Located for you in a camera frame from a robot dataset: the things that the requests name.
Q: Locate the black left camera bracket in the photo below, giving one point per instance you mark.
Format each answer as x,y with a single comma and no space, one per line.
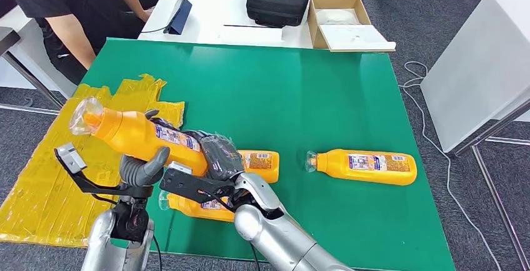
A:
103,188

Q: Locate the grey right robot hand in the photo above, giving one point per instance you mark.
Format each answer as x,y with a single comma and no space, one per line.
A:
219,157

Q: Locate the person's right forearm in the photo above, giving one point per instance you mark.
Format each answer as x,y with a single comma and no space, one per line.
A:
74,41

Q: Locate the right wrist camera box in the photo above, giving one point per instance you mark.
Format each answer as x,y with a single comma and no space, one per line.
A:
180,168

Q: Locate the yellow plastic sheet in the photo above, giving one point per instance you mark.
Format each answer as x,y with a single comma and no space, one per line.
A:
41,203

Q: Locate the orange bottle with clear cap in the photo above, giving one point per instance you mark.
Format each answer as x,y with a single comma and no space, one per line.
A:
261,165
186,209
128,134
364,174

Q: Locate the person's left hand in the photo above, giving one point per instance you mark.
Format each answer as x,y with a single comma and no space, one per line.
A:
145,15

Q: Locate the white flat board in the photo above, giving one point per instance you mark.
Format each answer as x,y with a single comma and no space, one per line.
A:
356,37

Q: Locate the white bag in box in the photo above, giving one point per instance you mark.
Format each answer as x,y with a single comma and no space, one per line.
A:
337,16

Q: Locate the black zip carrying case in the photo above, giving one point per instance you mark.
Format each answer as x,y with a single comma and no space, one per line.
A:
277,4

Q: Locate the white desk with metal leg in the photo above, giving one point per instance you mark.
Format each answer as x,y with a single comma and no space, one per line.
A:
16,74

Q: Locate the white paper sheet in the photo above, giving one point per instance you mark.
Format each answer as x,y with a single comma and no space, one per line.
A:
248,35

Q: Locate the white side table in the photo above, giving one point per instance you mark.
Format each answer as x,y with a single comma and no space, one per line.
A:
476,70

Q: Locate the tablet with dark blue cover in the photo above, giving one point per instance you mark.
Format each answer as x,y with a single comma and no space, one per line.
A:
180,14

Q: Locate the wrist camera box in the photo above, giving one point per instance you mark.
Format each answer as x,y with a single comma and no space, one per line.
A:
180,168
70,157

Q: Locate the black camera bracket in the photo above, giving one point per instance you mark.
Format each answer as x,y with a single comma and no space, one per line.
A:
186,184
103,188

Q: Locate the black right camera bracket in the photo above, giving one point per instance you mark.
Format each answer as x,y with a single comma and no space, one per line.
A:
186,184

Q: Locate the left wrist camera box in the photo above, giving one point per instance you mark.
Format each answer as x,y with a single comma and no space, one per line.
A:
70,157

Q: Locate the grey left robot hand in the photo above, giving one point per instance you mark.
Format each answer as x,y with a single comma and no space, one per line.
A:
138,174

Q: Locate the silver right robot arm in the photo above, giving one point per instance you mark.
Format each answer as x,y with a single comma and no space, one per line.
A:
273,227

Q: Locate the brown cardboard box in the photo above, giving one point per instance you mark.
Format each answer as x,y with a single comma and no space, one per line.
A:
314,21

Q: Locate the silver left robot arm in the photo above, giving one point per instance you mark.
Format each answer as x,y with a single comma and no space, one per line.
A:
103,244

